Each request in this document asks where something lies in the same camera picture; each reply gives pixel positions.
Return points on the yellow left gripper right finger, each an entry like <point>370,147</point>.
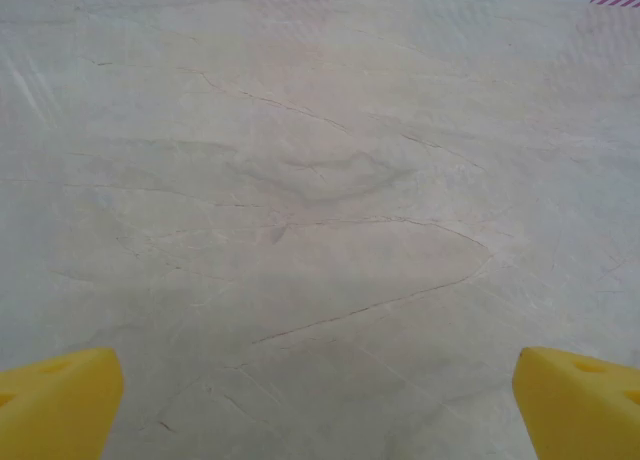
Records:
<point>580,410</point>

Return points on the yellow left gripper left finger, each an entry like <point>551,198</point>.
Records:
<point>55,405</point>

